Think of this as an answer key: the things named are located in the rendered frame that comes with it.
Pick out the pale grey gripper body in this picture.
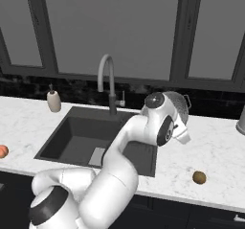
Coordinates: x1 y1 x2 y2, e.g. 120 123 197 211
174 125 192 146

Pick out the brown kiwi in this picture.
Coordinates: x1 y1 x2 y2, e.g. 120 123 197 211
191 171 208 186

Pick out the grey arched sink faucet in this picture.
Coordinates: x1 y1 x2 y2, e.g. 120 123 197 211
97 54 126 116

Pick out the dark grey sink basin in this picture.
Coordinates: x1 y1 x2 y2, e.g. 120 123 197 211
33 105 159 178

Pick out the orange peach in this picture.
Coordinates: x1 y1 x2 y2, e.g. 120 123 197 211
0 144 10 159

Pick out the grey round container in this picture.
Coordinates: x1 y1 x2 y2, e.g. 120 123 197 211
235 105 245 137

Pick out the dark base cabinet run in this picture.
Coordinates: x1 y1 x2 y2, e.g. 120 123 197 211
0 170 245 229

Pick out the dark framed window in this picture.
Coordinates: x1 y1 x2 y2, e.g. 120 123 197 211
0 0 245 94

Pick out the beige soap dispenser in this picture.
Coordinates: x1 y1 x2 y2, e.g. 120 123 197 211
46 82 62 114

